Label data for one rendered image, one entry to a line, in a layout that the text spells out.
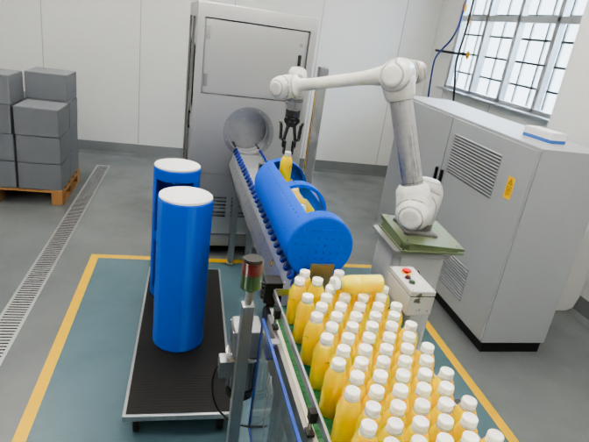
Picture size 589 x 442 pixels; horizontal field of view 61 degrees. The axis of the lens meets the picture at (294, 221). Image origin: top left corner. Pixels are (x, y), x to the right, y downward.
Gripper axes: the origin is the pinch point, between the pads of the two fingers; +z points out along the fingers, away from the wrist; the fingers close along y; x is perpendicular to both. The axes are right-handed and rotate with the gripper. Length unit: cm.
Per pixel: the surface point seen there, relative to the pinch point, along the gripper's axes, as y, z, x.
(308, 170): -32, 30, -64
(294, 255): 10, 26, 77
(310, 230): 5, 15, 77
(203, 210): 43, 32, 15
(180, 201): 55, 28, 14
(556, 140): -172, -15, -9
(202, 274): 41, 69, 13
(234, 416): 37, 65, 122
